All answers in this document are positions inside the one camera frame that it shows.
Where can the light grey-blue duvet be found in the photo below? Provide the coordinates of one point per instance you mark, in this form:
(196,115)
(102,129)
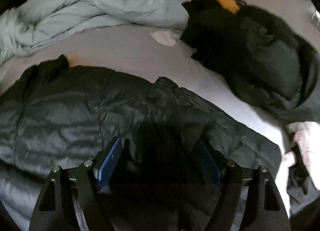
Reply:
(39,23)

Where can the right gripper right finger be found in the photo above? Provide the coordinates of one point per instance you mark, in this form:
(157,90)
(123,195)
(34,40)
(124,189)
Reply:
(249,197)

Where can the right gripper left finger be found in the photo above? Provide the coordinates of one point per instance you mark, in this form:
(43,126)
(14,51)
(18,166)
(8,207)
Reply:
(54,209)

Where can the wall lamp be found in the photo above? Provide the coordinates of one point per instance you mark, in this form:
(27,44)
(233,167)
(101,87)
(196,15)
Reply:
(315,18)

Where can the dark green fur-hood parka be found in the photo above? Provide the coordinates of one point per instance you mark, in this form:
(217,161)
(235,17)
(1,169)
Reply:
(264,62)

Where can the pink floral cloth right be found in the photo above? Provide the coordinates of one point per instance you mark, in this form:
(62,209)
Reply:
(306,136)

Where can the black down puffer jacket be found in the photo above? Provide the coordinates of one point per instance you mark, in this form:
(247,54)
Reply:
(55,114)

